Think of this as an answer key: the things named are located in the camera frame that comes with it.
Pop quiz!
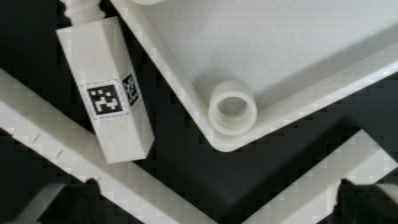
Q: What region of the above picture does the white desk tabletop tray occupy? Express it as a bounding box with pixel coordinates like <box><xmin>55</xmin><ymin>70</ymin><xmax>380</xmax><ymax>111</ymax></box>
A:
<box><xmin>110</xmin><ymin>0</ymin><xmax>398</xmax><ymax>152</ymax></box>

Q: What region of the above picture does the white desk leg lying diagonal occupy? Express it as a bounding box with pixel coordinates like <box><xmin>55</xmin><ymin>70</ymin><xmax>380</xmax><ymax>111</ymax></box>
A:
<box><xmin>57</xmin><ymin>0</ymin><xmax>155</xmax><ymax>163</ymax></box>

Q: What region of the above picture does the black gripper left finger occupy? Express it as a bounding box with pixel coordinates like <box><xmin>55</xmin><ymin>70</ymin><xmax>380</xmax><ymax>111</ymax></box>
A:
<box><xmin>11</xmin><ymin>179</ymin><xmax>105</xmax><ymax>224</ymax></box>

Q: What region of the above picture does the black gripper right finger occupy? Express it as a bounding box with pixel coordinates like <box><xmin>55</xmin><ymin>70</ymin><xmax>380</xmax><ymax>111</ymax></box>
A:
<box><xmin>334</xmin><ymin>180</ymin><xmax>398</xmax><ymax>224</ymax></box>

